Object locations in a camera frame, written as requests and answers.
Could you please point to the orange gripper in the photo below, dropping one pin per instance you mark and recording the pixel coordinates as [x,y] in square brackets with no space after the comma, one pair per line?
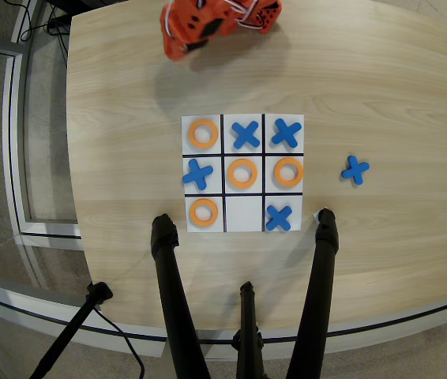
[174,50]

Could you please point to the blue foam cross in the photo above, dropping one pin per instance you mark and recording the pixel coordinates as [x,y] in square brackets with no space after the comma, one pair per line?
[355,169]
[279,218]
[246,135]
[197,173]
[286,133]

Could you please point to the white tic-tac-toe board sheet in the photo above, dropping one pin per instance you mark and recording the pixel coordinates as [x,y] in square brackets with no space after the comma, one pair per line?
[243,173]

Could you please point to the small white tape piece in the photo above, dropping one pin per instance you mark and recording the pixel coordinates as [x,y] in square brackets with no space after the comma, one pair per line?
[315,215]

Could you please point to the short black tripod leg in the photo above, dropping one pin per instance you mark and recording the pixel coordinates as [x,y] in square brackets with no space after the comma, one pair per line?
[248,327]

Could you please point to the thin black stand leg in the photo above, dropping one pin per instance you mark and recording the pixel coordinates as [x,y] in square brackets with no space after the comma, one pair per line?
[73,327]

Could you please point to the grey metal partition frame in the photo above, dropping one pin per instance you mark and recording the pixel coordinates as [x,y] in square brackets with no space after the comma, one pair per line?
[12,138]

